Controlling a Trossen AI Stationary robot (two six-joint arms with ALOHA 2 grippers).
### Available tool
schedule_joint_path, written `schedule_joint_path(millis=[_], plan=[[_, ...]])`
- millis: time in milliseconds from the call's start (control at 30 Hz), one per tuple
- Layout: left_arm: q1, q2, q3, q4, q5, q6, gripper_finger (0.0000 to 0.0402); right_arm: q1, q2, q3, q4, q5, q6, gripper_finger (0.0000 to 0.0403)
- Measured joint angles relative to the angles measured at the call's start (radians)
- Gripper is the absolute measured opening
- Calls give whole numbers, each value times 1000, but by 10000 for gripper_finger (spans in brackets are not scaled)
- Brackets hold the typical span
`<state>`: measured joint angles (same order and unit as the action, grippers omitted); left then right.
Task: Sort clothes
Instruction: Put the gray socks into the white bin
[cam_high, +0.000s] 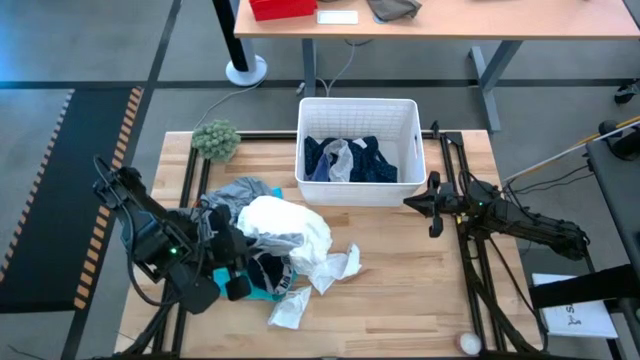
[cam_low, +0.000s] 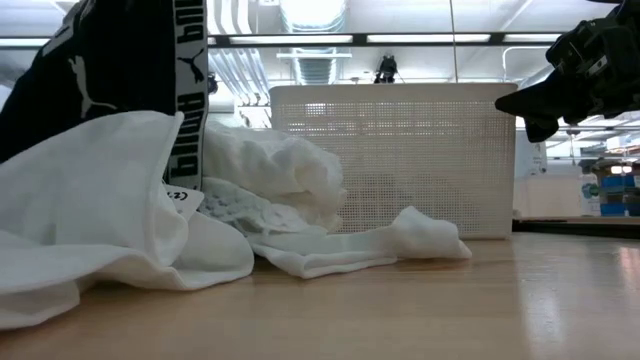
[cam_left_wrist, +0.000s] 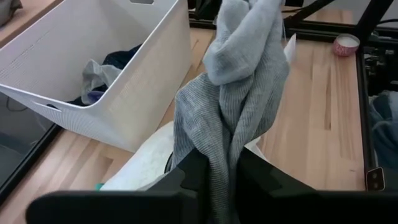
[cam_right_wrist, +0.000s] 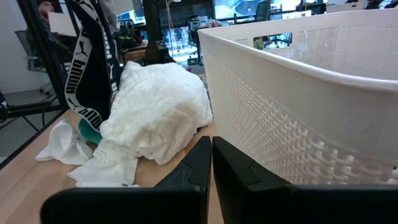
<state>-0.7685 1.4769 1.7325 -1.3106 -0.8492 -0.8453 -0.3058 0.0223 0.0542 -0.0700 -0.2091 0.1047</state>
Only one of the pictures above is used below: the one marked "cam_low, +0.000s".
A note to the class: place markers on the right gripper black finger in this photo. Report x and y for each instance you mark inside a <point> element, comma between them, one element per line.
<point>545,100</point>

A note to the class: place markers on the black Puma briefs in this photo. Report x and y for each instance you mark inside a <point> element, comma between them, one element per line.
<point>125,60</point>

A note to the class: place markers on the small white tagged cloth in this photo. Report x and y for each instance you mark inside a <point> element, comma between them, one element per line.
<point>90,200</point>

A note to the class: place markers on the stack of blue boxes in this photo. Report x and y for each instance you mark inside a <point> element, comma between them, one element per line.
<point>620,195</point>

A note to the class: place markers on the white plastic mesh basket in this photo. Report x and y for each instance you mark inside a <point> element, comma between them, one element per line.
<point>425,150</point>

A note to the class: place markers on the black ceiling-mounted device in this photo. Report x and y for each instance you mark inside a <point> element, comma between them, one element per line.
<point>387,69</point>

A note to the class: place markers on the white sock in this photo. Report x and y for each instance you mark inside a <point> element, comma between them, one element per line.
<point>425,240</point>

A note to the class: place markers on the black ceiling spotlight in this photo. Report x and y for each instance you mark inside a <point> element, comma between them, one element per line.
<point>213,84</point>

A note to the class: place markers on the white wall box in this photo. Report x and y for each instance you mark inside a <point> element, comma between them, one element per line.
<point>531,152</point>

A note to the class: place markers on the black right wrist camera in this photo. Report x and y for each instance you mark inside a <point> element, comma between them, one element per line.
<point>577,47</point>

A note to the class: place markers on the black aluminium frame rails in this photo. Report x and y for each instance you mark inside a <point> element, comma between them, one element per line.
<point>575,229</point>

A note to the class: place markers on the black overhead frame bar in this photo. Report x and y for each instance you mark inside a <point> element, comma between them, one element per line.
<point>359,39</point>

